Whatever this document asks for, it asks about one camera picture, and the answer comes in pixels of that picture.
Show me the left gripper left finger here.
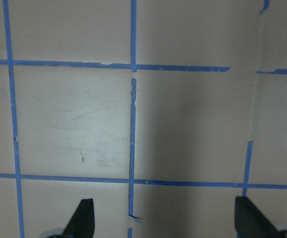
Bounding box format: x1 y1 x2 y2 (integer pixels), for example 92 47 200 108
61 199 95 238

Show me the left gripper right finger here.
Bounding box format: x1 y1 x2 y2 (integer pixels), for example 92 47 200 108
234 196 279 238

